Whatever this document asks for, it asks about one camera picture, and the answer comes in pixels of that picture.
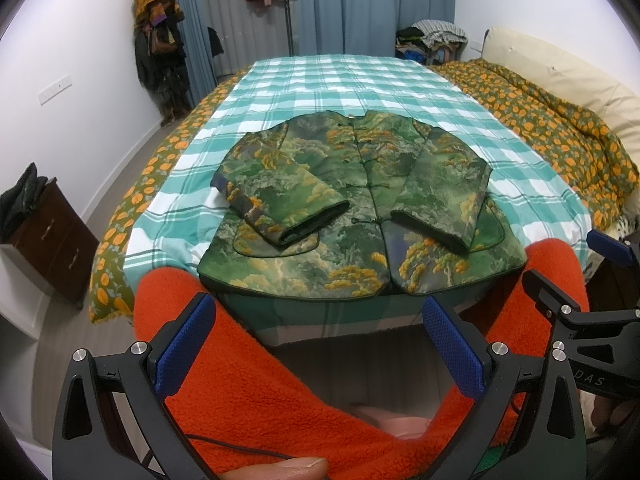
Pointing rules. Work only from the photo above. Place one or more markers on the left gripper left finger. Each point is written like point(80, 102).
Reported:
point(112, 420)

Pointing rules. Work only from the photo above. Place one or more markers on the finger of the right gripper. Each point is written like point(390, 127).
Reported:
point(550, 301)
point(624, 252)

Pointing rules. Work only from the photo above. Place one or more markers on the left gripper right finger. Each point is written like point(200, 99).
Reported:
point(548, 440)

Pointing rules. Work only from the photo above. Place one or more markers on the green landscape print jacket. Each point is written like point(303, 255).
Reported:
point(332, 207)

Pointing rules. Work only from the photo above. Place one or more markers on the black clothes on nightstand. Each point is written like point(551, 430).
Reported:
point(20, 201)

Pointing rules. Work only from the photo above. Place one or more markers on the clothes pile on chair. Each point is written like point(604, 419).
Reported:
point(431, 42)

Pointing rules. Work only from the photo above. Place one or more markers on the person's left hand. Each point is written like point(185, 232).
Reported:
point(302, 468)

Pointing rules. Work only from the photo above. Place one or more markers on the orange floral green quilt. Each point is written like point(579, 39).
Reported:
point(573, 140)

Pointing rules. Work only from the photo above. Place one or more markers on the teal white checked bedsheet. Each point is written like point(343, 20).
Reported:
point(183, 215)

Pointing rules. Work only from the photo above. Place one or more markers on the orange fleece trousers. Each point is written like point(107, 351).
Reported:
point(239, 393)

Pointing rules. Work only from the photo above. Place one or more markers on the dark wooden nightstand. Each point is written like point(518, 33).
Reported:
point(53, 247)

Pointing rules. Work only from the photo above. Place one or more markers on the blue curtain right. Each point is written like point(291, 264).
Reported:
point(364, 27)

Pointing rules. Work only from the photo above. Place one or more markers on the blue curtain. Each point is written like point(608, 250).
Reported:
point(364, 27)
point(199, 60)

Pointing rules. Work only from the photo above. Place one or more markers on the blue curtain left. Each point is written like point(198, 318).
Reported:
point(199, 60)

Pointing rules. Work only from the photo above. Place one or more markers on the white wall switch plate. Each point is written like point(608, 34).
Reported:
point(47, 94)

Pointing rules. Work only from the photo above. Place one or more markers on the black garment on rail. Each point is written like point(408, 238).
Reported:
point(214, 43)

